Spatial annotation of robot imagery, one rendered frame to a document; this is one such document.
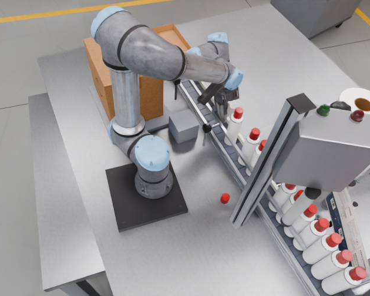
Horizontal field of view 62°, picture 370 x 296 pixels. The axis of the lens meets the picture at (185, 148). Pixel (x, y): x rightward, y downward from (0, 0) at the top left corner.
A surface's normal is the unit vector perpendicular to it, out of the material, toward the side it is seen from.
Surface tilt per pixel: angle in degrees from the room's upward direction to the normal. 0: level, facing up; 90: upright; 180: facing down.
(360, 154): 90
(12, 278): 0
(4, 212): 0
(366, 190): 0
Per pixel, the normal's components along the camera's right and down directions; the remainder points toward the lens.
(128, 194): 0.06, -0.59
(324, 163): -0.16, 0.81
